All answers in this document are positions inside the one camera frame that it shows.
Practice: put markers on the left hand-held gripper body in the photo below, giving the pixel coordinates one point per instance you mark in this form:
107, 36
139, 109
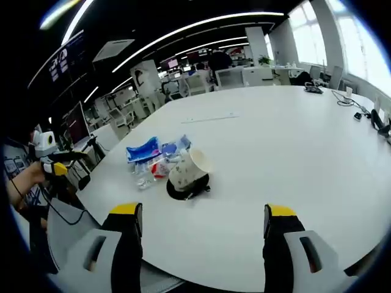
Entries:
42, 145

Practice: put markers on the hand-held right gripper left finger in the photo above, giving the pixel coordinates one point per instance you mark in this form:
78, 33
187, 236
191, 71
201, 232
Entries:
100, 259

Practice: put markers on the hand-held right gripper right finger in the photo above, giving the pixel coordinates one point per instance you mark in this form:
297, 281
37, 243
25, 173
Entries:
293, 262

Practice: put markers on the blue tissue packet item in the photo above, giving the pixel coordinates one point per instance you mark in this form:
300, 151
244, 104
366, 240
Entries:
142, 151

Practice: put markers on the clear water bottle item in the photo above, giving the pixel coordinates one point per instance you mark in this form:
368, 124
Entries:
146, 178

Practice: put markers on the translucent wet wipe packet item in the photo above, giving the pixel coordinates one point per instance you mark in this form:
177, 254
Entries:
177, 146

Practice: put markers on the patterned paper cup item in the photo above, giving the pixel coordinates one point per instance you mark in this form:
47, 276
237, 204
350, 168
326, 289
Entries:
186, 172

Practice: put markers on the person's left hand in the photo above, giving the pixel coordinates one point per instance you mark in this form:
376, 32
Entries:
32, 175

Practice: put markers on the black tripod stand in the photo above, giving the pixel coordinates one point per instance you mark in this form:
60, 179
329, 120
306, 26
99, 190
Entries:
96, 151

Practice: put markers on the person's printed shirt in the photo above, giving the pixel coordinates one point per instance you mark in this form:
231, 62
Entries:
15, 161

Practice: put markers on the laptop on stand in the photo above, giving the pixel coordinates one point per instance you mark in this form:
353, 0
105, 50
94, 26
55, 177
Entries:
78, 125

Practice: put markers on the grey chair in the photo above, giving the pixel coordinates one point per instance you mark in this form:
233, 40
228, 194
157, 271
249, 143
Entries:
68, 218

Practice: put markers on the white office chair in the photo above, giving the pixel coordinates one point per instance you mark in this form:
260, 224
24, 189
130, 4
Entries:
120, 119
198, 85
229, 77

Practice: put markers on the white table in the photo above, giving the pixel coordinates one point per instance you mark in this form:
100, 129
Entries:
275, 168

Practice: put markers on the ceiling air conditioner unit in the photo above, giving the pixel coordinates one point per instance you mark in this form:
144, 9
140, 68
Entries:
113, 50

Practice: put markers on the white inset power strip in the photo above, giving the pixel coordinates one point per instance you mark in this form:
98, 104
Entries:
210, 117

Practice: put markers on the small black white device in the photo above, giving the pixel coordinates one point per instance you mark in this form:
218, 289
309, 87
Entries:
358, 116

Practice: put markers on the black curved desk object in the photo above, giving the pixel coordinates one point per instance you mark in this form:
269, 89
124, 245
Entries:
378, 123

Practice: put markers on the dark object on table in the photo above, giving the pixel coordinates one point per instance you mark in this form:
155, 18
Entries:
313, 89

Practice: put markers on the potted green plant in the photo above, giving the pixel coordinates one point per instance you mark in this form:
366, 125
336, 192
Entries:
265, 60

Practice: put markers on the dark wall display screens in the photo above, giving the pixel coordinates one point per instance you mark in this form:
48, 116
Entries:
65, 61

